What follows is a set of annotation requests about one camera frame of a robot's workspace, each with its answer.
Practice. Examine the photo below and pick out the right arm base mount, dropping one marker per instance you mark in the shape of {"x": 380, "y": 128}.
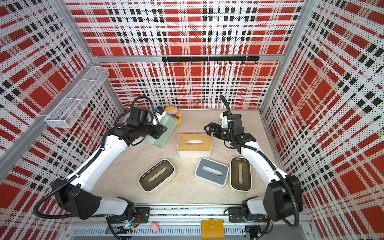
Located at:
{"x": 236, "y": 215}

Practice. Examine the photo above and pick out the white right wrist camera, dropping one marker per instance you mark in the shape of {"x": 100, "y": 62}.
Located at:
{"x": 224, "y": 119}

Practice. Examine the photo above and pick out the yellow leather wallet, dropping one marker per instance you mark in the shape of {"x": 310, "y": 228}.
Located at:
{"x": 212, "y": 229}

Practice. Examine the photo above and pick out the cream box dark lid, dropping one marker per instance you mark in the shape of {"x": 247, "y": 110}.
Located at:
{"x": 240, "y": 175}
{"x": 157, "y": 177}

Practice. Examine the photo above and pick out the cream box dark lid right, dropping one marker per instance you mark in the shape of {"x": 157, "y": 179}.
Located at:
{"x": 240, "y": 175}

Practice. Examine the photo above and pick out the black hook rail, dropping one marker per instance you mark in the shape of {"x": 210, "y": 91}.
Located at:
{"x": 211, "y": 59}

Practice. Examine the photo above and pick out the white bamboo-lid tissue box centre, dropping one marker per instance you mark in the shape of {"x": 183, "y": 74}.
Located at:
{"x": 194, "y": 146}

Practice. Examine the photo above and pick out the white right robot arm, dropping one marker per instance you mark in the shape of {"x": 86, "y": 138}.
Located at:
{"x": 282, "y": 200}

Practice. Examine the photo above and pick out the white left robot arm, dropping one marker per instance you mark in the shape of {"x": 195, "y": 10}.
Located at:
{"x": 74, "y": 194}

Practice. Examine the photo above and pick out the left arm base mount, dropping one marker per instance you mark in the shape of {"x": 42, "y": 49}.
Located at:
{"x": 132, "y": 217}

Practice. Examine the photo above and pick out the mint green square tissue box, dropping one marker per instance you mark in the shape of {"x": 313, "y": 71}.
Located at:
{"x": 167, "y": 124}

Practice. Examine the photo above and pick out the white box grey lid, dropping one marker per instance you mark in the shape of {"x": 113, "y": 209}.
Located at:
{"x": 212, "y": 173}

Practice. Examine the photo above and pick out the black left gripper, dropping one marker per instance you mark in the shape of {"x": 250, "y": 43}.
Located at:
{"x": 158, "y": 131}

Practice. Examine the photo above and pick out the small pink object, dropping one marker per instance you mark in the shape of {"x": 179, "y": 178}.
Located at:
{"x": 155, "y": 227}

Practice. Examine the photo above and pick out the white wire mesh shelf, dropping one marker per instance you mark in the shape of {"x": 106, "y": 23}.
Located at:
{"x": 67, "y": 112}

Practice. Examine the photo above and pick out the cream box dark lid left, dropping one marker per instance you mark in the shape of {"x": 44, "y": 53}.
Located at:
{"x": 157, "y": 177}

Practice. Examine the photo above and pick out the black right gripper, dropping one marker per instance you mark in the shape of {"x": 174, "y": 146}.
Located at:
{"x": 212, "y": 126}

